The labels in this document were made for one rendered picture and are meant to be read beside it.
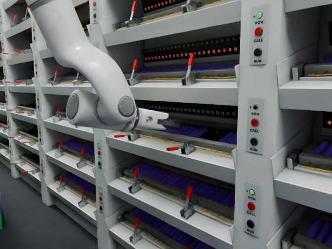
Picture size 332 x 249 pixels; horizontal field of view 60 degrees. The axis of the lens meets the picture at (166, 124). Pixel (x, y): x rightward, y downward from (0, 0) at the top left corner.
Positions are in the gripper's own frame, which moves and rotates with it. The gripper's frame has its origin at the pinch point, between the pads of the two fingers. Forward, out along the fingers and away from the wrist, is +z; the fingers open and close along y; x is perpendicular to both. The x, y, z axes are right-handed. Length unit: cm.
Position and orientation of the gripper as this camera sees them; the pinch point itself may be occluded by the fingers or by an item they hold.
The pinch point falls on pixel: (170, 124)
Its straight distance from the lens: 87.4
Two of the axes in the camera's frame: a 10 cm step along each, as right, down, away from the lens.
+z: 7.2, 1.3, 6.8
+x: -1.6, 9.9, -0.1
